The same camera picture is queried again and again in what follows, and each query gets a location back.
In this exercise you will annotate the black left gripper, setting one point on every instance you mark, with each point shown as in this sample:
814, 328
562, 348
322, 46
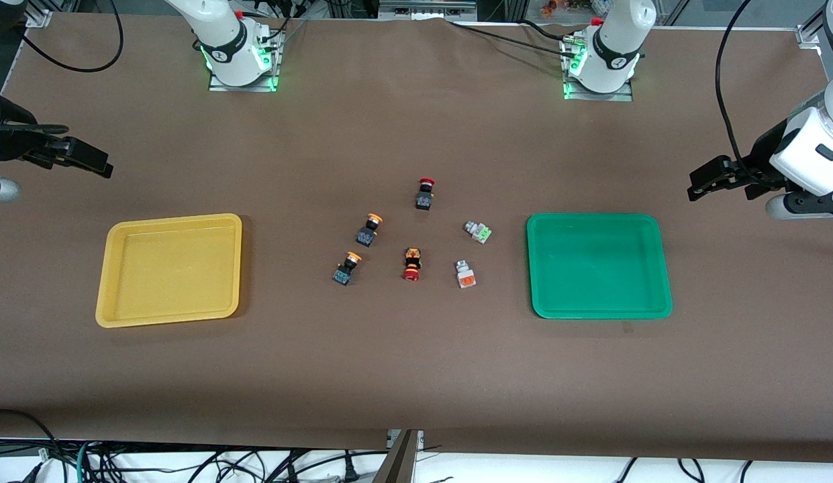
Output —
765, 153

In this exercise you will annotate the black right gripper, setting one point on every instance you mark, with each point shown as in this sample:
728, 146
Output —
12, 139

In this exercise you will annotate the yellow button green-marked contact block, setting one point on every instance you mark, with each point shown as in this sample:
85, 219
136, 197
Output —
344, 271

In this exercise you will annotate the yellow button red-marked contact block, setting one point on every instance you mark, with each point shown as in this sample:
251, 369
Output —
367, 233

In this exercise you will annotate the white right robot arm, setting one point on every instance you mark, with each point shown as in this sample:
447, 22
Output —
223, 33

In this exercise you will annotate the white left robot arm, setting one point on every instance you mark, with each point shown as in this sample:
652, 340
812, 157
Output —
617, 43

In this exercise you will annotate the green plastic tray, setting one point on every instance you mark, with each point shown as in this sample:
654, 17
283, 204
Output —
599, 267

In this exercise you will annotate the yellow plastic tray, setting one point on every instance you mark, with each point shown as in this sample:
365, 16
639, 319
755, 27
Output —
171, 272

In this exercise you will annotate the green square button grey body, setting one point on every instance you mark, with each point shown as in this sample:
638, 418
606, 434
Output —
478, 232

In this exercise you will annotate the orange square button grey body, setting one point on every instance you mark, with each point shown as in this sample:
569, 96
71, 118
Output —
465, 275

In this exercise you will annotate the red button black body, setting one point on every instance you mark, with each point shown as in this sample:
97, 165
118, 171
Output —
425, 198

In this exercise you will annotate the red button orange-banded body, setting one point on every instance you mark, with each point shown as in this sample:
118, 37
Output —
411, 263

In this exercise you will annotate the brown table cover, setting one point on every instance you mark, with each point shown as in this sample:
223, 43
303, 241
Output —
416, 369

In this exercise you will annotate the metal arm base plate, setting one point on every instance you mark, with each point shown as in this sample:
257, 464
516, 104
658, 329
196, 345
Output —
272, 64
627, 94

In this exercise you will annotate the aluminium frame bracket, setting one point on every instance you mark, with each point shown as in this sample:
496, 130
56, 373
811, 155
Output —
39, 17
811, 35

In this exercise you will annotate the aluminium frame rail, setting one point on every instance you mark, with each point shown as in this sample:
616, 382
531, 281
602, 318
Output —
426, 8

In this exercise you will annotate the aluminium frame post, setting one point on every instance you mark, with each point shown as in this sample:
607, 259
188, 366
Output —
403, 463

